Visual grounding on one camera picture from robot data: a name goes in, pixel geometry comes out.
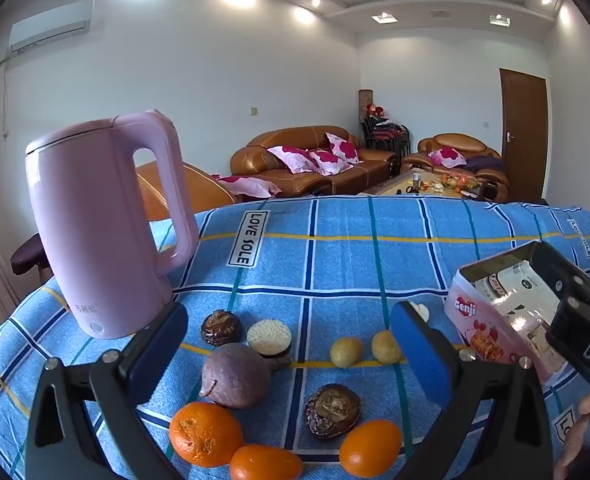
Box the dark brown dried fruit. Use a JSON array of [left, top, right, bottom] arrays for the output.
[[201, 310, 243, 347], [304, 384, 363, 441]]

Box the pink floral blanket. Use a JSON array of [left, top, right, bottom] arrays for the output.
[[210, 174, 282, 198]]

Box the pink tin box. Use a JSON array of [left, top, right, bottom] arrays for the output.
[[445, 240, 576, 387]]

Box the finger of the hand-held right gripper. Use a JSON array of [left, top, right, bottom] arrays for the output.
[[530, 241, 590, 312]]

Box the wrinkled mandarin orange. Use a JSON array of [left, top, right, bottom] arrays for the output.
[[169, 402, 244, 468]]

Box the purple cloth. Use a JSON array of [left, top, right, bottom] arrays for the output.
[[465, 155, 506, 172]]

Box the brown leather armchair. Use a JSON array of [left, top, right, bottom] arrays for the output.
[[401, 133, 510, 201]]

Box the small tan round fruit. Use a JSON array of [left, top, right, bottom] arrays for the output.
[[371, 330, 403, 363], [330, 336, 364, 368]]

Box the white pink floral pillow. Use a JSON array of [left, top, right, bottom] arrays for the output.
[[267, 146, 316, 175], [310, 149, 353, 176], [429, 149, 468, 167], [326, 132, 362, 163]]

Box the wooden coffee table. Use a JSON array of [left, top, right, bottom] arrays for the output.
[[357, 170, 496, 203]]

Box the white printed packet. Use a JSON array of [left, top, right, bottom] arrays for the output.
[[505, 305, 566, 377], [476, 259, 543, 307]]

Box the smooth small orange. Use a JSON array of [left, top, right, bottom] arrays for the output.
[[339, 420, 404, 478], [230, 444, 304, 480]]

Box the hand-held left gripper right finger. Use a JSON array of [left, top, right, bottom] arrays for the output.
[[390, 300, 560, 480]]

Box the purple passion fruit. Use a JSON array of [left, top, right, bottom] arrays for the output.
[[199, 342, 272, 411]]

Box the brown leather sofa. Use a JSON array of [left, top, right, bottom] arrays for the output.
[[230, 126, 400, 197]]

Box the pink electric kettle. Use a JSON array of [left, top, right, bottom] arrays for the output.
[[25, 109, 200, 339]]

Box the orange leather armchair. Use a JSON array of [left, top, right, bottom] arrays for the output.
[[136, 161, 243, 221]]

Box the dark brown stool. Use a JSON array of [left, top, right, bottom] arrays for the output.
[[11, 237, 46, 276]]

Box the stack of black chairs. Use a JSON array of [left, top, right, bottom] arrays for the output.
[[361, 115, 410, 158]]

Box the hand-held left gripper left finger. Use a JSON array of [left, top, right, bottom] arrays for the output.
[[25, 302, 190, 480]]

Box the brown wooden door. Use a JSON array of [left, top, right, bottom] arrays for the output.
[[499, 67, 548, 200]]

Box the blue plaid tablecloth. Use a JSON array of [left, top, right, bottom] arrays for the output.
[[0, 195, 590, 480]]

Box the white air conditioner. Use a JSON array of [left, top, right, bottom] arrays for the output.
[[9, 0, 96, 55]]

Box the person's right hand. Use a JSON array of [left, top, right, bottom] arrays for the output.
[[555, 391, 590, 480]]

